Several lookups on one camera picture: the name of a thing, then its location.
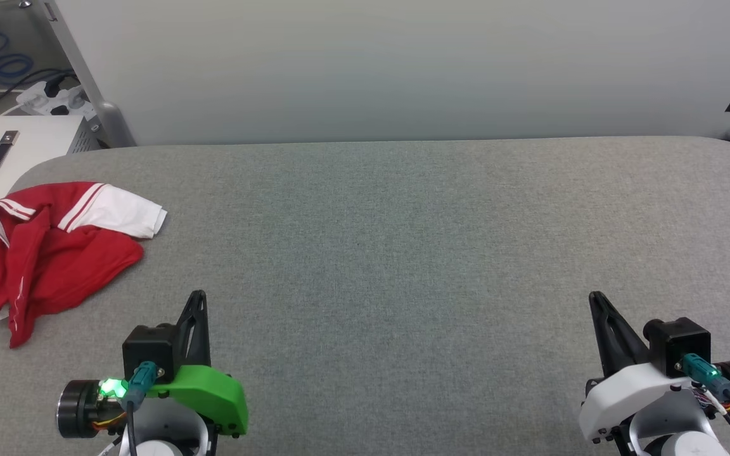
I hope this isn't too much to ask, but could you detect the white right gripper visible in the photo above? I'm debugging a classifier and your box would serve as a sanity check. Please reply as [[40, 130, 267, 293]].
[[578, 291, 696, 443]]

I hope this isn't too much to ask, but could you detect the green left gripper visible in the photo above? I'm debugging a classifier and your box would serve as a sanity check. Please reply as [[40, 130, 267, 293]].
[[148, 291, 250, 439]]

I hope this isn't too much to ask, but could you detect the red and white basketball jersey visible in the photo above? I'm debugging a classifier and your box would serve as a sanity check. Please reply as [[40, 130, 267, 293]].
[[0, 182, 168, 350]]

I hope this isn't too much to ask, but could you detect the white metal case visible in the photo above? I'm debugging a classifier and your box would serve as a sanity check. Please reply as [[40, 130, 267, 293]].
[[0, 116, 103, 251]]

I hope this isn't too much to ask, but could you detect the white power strip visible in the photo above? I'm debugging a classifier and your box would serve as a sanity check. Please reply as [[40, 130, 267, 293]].
[[16, 80, 97, 121]]

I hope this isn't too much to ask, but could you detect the white partition panel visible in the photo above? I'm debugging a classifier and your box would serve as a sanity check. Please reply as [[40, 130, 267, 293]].
[[45, 0, 730, 148]]

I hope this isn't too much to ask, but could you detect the teal left camera connector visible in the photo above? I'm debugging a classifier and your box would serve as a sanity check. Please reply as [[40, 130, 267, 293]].
[[125, 361, 158, 407]]

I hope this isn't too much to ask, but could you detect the teal camera connector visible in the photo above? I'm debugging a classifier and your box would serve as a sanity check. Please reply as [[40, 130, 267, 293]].
[[125, 361, 158, 407], [681, 353, 730, 398]]

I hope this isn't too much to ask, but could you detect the teal right camera connector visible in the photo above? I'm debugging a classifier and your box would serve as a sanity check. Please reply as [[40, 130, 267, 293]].
[[681, 353, 730, 398]]

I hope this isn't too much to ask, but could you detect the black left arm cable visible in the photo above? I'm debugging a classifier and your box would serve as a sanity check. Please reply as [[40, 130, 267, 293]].
[[125, 399, 142, 456]]

